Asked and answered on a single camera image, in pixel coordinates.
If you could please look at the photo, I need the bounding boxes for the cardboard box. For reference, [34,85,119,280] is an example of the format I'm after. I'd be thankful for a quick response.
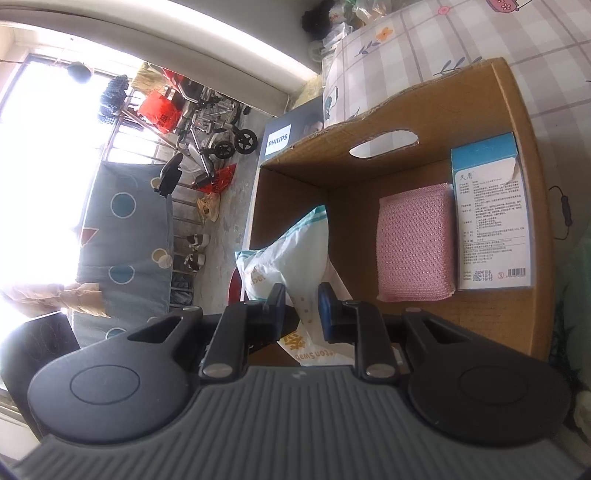
[242,56,557,367]

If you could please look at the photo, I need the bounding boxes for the clear plastic bag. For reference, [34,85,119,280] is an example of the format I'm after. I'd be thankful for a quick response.
[318,18,356,61]

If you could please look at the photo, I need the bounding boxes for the dark printed appliance box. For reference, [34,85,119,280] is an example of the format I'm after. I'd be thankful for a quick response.
[259,97,325,168]

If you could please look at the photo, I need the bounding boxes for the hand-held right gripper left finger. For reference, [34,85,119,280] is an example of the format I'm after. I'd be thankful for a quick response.
[124,282,288,379]

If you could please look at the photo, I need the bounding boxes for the dark cloth bundle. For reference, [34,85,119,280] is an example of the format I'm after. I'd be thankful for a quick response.
[302,0,335,33]

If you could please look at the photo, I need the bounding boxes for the dark square stool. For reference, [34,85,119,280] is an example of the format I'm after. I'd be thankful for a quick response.
[0,310,81,441]

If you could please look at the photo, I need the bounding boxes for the folded wheelchair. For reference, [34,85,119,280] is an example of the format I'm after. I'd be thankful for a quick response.
[173,78,258,171]

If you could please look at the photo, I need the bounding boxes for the beige padded jacket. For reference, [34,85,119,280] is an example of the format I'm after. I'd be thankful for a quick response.
[0,284,112,319]

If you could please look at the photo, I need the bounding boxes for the red plastic bag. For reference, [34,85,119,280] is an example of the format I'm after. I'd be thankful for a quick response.
[139,90,183,134]

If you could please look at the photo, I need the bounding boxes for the pink knitted sponge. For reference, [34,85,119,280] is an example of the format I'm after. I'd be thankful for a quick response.
[376,182,458,302]

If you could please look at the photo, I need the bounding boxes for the pale yellow hanging cloth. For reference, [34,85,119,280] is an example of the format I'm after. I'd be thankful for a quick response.
[131,62,160,93]

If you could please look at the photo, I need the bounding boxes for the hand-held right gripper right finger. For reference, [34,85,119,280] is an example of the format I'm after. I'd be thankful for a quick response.
[318,282,468,381]

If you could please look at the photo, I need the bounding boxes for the red patterned bag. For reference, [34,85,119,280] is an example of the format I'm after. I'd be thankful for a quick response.
[198,166,238,195]

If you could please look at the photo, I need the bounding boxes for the light blue carton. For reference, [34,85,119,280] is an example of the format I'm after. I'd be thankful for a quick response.
[450,132,537,291]

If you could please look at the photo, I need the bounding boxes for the black cable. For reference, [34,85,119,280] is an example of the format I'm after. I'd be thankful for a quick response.
[549,185,573,241]

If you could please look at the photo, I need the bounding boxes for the dark blue hanging clothes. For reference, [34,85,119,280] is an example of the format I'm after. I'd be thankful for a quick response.
[97,74,132,125]

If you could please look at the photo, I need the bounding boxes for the beige cloth bag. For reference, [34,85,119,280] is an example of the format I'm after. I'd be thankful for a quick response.
[196,194,222,222]

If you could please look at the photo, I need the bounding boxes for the white cotton swab bag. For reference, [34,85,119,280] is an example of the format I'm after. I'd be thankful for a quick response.
[235,205,402,367]

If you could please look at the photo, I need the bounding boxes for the grey printed hanging sheet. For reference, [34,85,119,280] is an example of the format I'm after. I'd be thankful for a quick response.
[74,161,174,347]

